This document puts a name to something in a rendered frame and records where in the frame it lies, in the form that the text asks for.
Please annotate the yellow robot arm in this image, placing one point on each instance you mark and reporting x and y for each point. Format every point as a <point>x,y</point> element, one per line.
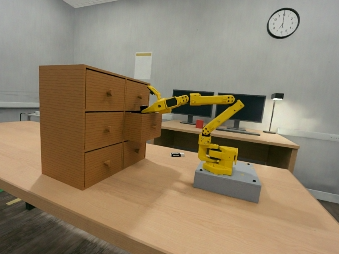
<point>221,159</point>

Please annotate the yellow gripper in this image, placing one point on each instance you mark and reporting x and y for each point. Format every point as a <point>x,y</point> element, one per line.
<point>159,105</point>

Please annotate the brown wooden chest of drawers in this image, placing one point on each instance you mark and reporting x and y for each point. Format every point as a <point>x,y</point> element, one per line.
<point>62,121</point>

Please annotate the brown wooden drawer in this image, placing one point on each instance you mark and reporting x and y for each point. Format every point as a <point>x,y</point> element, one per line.
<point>102,127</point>
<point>132,152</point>
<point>101,162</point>
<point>136,95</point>
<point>103,91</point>
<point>142,127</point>

